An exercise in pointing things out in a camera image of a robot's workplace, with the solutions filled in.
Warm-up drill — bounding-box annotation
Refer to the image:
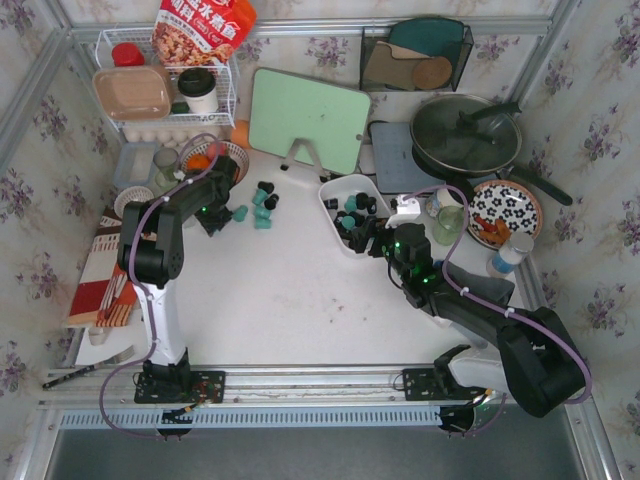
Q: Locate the teal capsule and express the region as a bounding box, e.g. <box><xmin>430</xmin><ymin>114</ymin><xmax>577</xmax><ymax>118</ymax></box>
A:
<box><xmin>232</xmin><ymin>205</ymin><xmax>249</xmax><ymax>222</ymax></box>
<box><xmin>252</xmin><ymin>189</ymin><xmax>269</xmax><ymax>206</ymax></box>

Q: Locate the beige plastic container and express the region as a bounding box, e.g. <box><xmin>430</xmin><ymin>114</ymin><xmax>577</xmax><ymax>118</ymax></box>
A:
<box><xmin>92</xmin><ymin>65</ymin><xmax>175</xmax><ymax>122</ymax></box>

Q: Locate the teal capsule upper left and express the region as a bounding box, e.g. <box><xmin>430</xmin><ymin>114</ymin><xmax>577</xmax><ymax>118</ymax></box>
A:
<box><xmin>232</xmin><ymin>205</ymin><xmax>249</xmax><ymax>222</ymax></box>

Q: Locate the cartoon paper cup black lid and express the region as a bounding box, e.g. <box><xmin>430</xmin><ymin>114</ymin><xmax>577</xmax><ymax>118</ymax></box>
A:
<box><xmin>425</xmin><ymin>185</ymin><xmax>465</xmax><ymax>218</ymax></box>

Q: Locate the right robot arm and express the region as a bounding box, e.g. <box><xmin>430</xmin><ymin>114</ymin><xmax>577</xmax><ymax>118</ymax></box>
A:
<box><xmin>346</xmin><ymin>218</ymin><xmax>592</xmax><ymax>418</ymax></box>

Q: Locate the black capsule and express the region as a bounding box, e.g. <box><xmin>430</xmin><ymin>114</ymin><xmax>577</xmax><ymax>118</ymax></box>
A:
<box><xmin>258</xmin><ymin>181</ymin><xmax>275</xmax><ymax>195</ymax></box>
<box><xmin>361</xmin><ymin>196</ymin><xmax>377</xmax><ymax>215</ymax></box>

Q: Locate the red snack bag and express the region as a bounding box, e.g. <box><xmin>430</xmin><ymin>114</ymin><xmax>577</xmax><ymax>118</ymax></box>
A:
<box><xmin>151</xmin><ymin>0</ymin><xmax>257</xmax><ymax>67</ymax></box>

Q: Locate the green cutting board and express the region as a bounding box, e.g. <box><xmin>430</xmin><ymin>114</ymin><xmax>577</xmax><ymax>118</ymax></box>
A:
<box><xmin>248</xmin><ymin>68</ymin><xmax>371</xmax><ymax>175</ymax></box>

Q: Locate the red lid jar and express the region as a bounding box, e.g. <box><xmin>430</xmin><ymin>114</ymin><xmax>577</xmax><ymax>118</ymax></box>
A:
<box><xmin>111</xmin><ymin>42</ymin><xmax>145</xmax><ymax>67</ymax></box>

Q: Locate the striped orange cloth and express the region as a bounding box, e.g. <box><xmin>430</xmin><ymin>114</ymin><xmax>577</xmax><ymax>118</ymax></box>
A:
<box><xmin>66</xmin><ymin>207</ymin><xmax>137</xmax><ymax>328</ymax></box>

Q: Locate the green glass cup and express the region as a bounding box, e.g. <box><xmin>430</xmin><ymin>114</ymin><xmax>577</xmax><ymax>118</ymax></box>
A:
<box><xmin>433</xmin><ymin>206</ymin><xmax>465</xmax><ymax>246</ymax></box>

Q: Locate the teal capsule top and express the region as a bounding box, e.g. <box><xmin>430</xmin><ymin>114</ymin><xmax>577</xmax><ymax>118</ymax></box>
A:
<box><xmin>252</xmin><ymin>189</ymin><xmax>269</xmax><ymax>206</ymax></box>

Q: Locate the floral plate with food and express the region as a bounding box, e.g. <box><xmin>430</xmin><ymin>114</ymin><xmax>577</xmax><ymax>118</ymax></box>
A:
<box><xmin>468</xmin><ymin>180</ymin><xmax>543</xmax><ymax>250</ymax></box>

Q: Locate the white pill bottle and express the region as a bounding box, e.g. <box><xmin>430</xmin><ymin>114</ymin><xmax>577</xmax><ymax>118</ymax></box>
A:
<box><xmin>486</xmin><ymin>231</ymin><xmax>535</xmax><ymax>278</ymax></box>

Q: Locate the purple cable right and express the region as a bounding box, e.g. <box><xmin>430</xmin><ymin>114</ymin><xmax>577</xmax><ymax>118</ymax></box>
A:
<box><xmin>404</xmin><ymin>184</ymin><xmax>594</xmax><ymax>441</ymax></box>

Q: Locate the egg tray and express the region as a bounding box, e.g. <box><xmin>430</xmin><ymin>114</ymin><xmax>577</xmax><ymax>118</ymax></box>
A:
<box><xmin>122</xmin><ymin>126</ymin><xmax>227</xmax><ymax>148</ymax></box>

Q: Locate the black capsule top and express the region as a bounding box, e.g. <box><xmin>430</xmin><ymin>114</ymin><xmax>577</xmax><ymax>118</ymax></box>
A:
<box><xmin>258</xmin><ymin>181</ymin><xmax>275</xmax><ymax>195</ymax></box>

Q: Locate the fruit plate with oranges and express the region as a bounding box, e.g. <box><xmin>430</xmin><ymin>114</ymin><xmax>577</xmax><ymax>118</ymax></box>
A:
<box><xmin>180</xmin><ymin>141</ymin><xmax>250</xmax><ymax>184</ymax></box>

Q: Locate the black mesh organizer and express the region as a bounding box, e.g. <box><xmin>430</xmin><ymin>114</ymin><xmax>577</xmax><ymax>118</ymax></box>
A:
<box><xmin>359</xmin><ymin>16</ymin><xmax>474</xmax><ymax>92</ymax></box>

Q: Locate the white wire rack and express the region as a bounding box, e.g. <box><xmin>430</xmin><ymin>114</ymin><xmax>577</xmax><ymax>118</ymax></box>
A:
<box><xmin>92</xmin><ymin>27</ymin><xmax>239</xmax><ymax>129</ymax></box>

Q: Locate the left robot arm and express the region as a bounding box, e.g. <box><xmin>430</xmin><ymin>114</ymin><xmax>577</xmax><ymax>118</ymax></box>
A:
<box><xmin>117</xmin><ymin>155</ymin><xmax>241</xmax><ymax>393</ymax></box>

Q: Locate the grey microfibre cloth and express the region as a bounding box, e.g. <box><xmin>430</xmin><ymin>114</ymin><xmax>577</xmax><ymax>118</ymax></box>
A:
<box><xmin>447</xmin><ymin>264</ymin><xmax>515</xmax><ymax>305</ymax></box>

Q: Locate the grey induction cooker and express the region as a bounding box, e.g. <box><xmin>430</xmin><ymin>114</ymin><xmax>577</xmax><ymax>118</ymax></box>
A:
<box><xmin>368</xmin><ymin>121</ymin><xmax>444</xmax><ymax>194</ymax></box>

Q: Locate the white patterned strainer bowl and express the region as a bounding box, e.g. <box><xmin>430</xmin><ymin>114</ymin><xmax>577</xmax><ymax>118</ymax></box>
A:
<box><xmin>114</xmin><ymin>186</ymin><xmax>154</xmax><ymax>219</ymax></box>

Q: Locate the white plastic storage basket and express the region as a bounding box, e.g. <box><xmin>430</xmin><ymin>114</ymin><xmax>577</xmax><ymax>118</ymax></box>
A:
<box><xmin>318</xmin><ymin>174</ymin><xmax>391</xmax><ymax>259</ymax></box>

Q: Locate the green tinted glass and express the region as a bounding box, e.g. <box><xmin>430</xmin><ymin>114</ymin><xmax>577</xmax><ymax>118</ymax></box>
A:
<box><xmin>153</xmin><ymin>147</ymin><xmax>178</xmax><ymax>191</ymax></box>

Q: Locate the round cork coaster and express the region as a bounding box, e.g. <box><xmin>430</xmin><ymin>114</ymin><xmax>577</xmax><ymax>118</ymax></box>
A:
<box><xmin>411</xmin><ymin>56</ymin><xmax>453</xmax><ymax>90</ymax></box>

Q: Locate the white cup black lid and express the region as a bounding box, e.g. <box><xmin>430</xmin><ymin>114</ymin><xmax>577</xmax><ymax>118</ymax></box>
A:
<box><xmin>177</xmin><ymin>67</ymin><xmax>219</xmax><ymax>114</ymax></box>

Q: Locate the black frying pan with lid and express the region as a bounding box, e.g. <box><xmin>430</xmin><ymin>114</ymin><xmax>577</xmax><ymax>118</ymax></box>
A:
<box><xmin>409</xmin><ymin>94</ymin><xmax>573</xmax><ymax>206</ymax></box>

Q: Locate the clear container blue lid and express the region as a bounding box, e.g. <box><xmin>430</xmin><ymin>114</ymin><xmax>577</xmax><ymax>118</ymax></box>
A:
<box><xmin>113</xmin><ymin>142</ymin><xmax>158</xmax><ymax>189</ymax></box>

